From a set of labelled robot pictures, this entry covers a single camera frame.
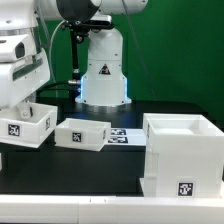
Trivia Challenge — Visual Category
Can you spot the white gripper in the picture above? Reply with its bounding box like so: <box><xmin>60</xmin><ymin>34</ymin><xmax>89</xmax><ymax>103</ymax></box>
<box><xmin>0</xmin><ymin>33</ymin><xmax>50</xmax><ymax>120</ymax></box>

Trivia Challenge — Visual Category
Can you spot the small white drawer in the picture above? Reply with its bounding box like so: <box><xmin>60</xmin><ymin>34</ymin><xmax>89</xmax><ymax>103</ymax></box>
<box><xmin>0</xmin><ymin>103</ymin><xmax>58</xmax><ymax>148</ymax></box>
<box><xmin>55</xmin><ymin>118</ymin><xmax>111</xmax><ymax>151</ymax></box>

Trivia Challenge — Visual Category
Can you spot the white drawer housing box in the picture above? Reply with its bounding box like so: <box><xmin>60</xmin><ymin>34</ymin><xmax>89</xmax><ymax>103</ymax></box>
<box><xmin>141</xmin><ymin>113</ymin><xmax>224</xmax><ymax>198</ymax></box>

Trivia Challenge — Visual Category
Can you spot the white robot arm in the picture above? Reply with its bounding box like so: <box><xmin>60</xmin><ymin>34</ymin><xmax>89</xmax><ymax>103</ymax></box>
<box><xmin>0</xmin><ymin>0</ymin><xmax>148</xmax><ymax>109</ymax></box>

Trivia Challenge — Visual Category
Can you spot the white marker sheet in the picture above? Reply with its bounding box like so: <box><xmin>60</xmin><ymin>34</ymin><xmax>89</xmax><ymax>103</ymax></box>
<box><xmin>108</xmin><ymin>128</ymin><xmax>146</xmax><ymax>146</ymax></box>

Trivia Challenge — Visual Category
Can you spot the black base cable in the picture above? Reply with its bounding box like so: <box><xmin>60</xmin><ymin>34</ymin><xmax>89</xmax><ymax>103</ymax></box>
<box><xmin>34</xmin><ymin>80</ymin><xmax>82</xmax><ymax>98</ymax></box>

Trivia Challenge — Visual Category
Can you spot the white camera cable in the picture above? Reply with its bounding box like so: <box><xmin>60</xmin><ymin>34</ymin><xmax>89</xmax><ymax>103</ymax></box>
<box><xmin>48</xmin><ymin>19</ymin><xmax>68</xmax><ymax>98</ymax></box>

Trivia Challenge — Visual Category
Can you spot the black camera on stand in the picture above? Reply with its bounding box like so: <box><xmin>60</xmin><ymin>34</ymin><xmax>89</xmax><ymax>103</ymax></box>
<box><xmin>61</xmin><ymin>16</ymin><xmax>114</xmax><ymax>101</ymax></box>

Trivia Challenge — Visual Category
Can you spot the white L-shaped frame wall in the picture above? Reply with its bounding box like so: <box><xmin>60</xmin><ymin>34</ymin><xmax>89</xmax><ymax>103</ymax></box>
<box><xmin>0</xmin><ymin>183</ymin><xmax>224</xmax><ymax>224</ymax></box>

